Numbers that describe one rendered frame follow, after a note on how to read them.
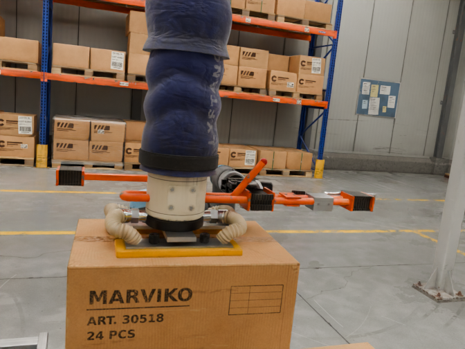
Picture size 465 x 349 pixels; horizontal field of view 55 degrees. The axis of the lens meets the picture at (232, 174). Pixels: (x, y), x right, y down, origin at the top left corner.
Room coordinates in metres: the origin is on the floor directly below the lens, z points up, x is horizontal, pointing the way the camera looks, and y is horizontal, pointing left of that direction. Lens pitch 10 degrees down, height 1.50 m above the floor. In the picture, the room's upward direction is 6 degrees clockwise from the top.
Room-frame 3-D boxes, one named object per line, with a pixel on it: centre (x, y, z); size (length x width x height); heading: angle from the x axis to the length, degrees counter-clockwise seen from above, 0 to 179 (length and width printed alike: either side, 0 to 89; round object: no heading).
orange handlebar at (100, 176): (1.44, 0.01, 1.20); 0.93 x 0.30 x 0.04; 108
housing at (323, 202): (1.41, -0.29, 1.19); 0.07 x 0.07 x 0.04; 18
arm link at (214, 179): (1.64, 0.03, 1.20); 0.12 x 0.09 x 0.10; 19
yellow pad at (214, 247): (1.17, 0.13, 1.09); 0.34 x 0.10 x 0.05; 108
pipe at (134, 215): (1.27, 0.16, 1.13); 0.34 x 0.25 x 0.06; 108
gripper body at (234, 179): (1.47, -0.02, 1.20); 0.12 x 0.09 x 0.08; 19
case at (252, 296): (1.27, 0.13, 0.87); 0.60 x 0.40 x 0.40; 106
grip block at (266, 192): (1.34, -0.08, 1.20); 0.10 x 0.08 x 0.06; 18
